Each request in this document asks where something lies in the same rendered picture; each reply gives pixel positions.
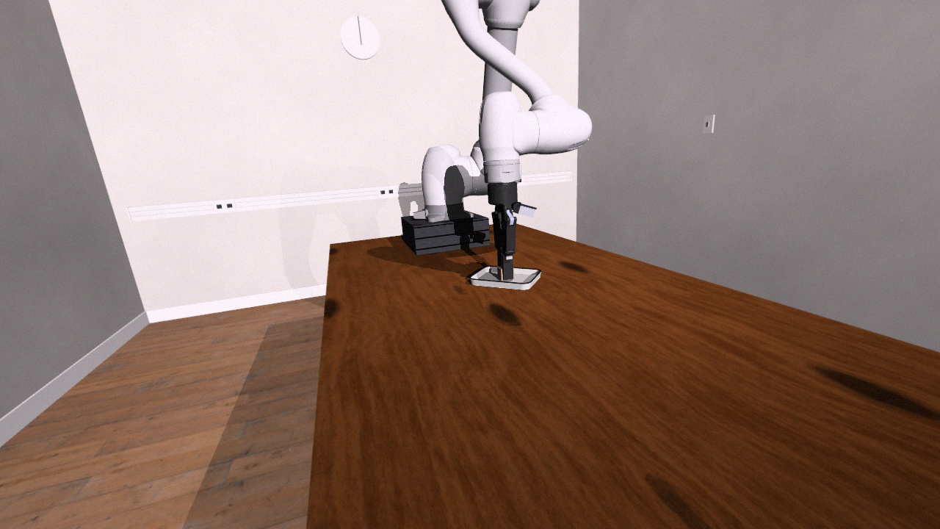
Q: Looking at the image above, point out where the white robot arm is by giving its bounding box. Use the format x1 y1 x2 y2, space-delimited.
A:
412 0 592 223

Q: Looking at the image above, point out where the tan block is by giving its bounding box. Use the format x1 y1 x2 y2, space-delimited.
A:
497 266 514 281

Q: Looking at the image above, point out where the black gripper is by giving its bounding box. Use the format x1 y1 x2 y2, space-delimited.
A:
488 182 518 280

